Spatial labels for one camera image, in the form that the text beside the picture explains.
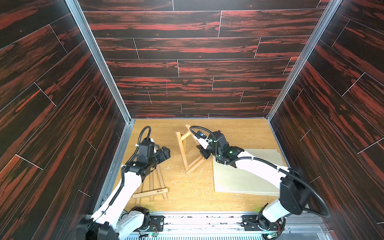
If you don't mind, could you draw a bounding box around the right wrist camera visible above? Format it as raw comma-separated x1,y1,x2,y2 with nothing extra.
194,131,212,150

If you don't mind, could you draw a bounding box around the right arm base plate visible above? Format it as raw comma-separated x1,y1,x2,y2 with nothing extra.
241,215,284,232

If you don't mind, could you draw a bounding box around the metal base rail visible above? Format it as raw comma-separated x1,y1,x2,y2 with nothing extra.
120,212,334,240

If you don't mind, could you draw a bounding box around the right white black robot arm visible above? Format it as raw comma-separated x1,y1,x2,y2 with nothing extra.
190,126,313,224

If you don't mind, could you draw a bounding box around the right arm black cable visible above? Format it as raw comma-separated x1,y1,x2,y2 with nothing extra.
189,125,331,219

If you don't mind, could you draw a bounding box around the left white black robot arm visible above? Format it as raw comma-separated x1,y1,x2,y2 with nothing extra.
76,139,171,240

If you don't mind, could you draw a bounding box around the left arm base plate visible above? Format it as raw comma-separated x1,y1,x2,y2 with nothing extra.
139,215,165,233

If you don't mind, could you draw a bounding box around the small wooden easel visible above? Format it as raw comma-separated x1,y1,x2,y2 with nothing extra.
176,124,206,176
132,167,169,206

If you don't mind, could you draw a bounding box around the white wooden board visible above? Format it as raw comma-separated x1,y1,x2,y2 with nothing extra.
214,183,280,197
213,149,285,185

